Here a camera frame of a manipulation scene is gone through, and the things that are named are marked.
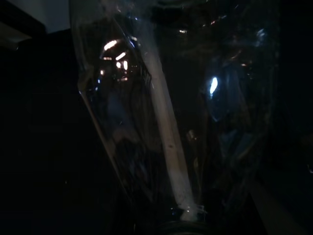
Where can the clear crushed plastic bottle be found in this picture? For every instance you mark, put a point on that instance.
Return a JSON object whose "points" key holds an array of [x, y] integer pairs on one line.
{"points": [[161, 102]]}

